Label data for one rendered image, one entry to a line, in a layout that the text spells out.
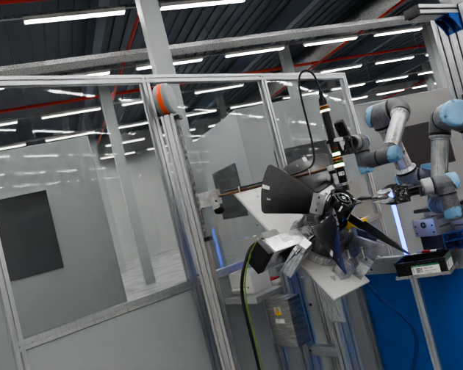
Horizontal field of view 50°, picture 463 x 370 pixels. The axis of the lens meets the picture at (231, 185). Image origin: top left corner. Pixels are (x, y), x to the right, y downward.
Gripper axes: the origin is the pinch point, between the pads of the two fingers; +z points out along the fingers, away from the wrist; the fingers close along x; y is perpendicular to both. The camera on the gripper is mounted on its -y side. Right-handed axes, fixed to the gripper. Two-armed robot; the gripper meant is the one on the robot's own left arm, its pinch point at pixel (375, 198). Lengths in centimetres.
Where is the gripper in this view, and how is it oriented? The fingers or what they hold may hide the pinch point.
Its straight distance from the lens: 233.2
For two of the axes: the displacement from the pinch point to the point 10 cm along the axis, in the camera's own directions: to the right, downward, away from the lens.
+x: 2.7, 9.6, 0.6
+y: -1.8, 1.1, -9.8
